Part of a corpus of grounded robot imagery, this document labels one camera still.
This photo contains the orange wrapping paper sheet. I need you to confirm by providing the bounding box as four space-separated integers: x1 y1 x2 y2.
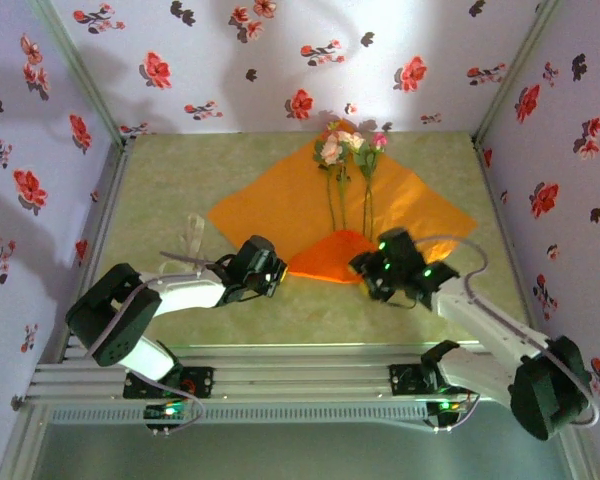
207 118 479 285

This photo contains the white satin ribbon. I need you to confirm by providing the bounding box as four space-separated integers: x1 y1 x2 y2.
158 212 212 276

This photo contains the pink rose artificial flower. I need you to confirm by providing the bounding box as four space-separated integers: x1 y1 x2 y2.
362 130 389 236

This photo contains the cream rose artificial flower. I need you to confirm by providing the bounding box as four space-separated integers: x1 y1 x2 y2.
347 130 376 236

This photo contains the peach white artificial flower spray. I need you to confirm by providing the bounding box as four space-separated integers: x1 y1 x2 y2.
312 130 352 232

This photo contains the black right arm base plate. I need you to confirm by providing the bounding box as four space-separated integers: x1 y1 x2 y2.
388 363 481 396

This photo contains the aluminium frame cross rail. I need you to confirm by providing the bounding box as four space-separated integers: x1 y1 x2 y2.
24 342 576 406

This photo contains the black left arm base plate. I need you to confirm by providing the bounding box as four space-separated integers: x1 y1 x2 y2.
123 366 216 400

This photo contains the grey slotted cable duct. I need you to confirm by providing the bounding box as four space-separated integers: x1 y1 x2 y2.
47 403 431 426

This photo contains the aluminium corner post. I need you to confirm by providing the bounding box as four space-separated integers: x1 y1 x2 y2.
474 0 564 144
29 0 129 146

